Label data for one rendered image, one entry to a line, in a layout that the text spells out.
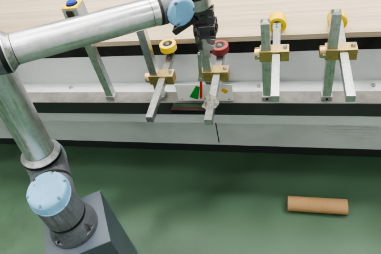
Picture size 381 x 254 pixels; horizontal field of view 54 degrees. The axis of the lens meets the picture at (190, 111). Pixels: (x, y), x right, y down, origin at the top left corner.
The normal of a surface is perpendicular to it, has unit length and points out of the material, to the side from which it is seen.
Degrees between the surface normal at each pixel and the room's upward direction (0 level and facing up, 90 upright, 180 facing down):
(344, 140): 90
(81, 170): 0
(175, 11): 90
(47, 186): 5
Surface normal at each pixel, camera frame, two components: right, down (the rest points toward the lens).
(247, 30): -0.17, -0.70
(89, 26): 0.29, 0.07
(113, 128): -0.18, 0.72
